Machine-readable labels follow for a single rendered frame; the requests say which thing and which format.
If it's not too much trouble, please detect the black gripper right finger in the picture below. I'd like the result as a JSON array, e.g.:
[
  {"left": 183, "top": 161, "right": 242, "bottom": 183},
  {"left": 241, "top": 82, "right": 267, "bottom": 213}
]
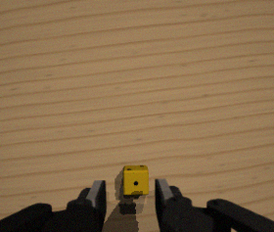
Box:
[{"left": 155, "top": 179, "right": 274, "bottom": 232}]

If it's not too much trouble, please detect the yellow die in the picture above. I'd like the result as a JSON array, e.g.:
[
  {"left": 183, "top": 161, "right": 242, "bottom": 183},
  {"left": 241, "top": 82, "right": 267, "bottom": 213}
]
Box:
[{"left": 123, "top": 165, "right": 149, "bottom": 196}]

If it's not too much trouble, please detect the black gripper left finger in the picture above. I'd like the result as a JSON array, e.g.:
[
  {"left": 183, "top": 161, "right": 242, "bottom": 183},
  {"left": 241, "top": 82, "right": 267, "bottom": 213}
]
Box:
[{"left": 0, "top": 180, "right": 107, "bottom": 232}]

